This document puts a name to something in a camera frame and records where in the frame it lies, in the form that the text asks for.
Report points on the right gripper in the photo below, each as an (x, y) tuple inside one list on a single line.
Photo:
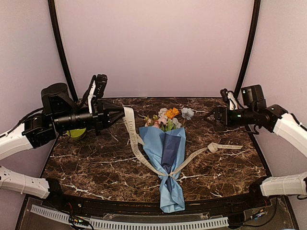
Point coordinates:
[(219, 110)]

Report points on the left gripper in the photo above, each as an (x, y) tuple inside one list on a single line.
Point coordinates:
[(100, 116)]

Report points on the light blue fake flower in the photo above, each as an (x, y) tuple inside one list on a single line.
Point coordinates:
[(187, 114)]

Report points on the beige ribbon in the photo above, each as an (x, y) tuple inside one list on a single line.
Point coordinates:
[(137, 144)]

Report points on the pink fake flower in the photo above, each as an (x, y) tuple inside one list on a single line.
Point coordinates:
[(155, 121)]

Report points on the orange fake flower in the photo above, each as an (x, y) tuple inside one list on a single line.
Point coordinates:
[(172, 122)]

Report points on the blue wrapping paper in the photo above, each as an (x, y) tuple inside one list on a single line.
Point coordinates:
[(166, 152)]

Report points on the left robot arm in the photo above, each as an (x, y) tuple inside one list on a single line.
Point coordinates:
[(58, 114)]

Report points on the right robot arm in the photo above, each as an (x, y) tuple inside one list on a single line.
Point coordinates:
[(254, 111)]

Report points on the green bowl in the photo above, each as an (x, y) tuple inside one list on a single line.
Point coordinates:
[(76, 134)]

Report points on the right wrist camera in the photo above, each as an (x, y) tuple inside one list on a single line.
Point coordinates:
[(229, 99)]

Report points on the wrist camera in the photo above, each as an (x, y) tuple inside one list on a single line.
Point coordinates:
[(229, 99), (96, 90)]

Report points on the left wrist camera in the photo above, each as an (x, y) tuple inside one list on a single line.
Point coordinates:
[(96, 90)]

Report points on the black front rail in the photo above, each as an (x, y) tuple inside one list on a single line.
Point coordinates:
[(221, 199)]

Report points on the white cable duct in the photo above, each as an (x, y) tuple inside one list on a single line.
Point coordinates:
[(130, 224)]

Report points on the right black frame post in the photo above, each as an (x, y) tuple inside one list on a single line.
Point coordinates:
[(249, 46)]

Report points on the black frame post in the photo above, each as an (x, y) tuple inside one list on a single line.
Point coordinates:
[(249, 46), (60, 48)]

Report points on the left black frame post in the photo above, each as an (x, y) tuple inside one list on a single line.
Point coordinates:
[(60, 48)]

